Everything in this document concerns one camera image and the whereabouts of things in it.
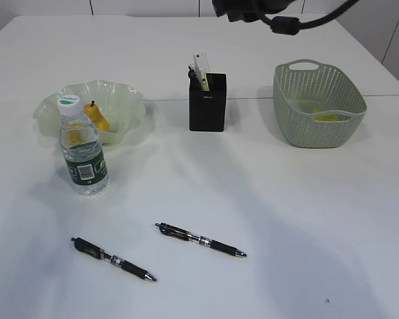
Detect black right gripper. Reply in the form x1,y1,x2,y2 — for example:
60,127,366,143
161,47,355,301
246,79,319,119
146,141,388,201
212,0,294,23

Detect clear plastic ruler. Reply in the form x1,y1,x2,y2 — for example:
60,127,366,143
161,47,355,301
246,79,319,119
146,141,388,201
194,53,209,82

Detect yellow pen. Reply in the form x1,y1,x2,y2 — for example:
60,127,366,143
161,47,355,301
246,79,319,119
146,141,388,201
201,76,209,92

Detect black pen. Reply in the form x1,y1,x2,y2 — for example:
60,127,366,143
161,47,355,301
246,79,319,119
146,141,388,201
188,65,202,90
71,237,158,282
155,223,247,258

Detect yellow waste paper wrapper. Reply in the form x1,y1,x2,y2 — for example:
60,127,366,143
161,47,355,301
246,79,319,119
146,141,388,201
313,108,338,122

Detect yellow pear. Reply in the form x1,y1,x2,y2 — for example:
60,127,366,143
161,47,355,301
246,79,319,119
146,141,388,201
84,101,110,132

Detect clear water bottle green label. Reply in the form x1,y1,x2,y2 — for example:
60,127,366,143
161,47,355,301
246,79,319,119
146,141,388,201
57,95,109,195

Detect black square pen holder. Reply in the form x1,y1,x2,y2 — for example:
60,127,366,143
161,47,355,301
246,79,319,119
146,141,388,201
188,73,227,132

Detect green woven plastic basket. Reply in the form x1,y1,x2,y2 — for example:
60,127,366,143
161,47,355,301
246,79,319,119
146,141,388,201
273,59,367,148

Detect green ruffled glass plate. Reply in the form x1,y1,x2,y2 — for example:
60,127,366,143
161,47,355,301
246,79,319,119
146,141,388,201
33,80,146,145

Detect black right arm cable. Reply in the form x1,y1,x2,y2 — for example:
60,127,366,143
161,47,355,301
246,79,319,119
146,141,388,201
259,0,360,36

